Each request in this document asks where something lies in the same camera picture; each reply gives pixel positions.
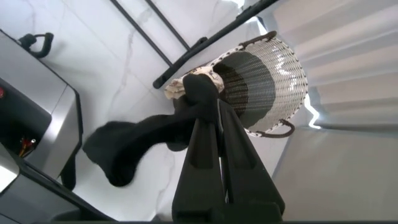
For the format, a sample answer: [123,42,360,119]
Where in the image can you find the black shorts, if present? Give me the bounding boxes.
[81,73,221,188]

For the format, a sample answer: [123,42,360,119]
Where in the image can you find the cream printed garment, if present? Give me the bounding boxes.
[164,66,226,101]

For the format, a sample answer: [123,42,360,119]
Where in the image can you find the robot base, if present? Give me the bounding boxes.
[0,29,116,224]

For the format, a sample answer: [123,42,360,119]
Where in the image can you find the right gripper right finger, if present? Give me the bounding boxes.
[216,98,286,223]

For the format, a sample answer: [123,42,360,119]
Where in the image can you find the black clothes rack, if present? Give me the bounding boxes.
[109,0,280,90]

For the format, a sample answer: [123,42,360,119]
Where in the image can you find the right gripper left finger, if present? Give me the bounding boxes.
[171,119,227,223]

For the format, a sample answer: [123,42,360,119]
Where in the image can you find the white laundry basket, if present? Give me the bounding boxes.
[183,30,309,139]

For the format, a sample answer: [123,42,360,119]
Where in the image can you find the black cable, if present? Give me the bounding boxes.
[17,32,55,59]

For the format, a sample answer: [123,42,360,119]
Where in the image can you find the white curtain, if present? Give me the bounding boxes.
[257,0,398,133]

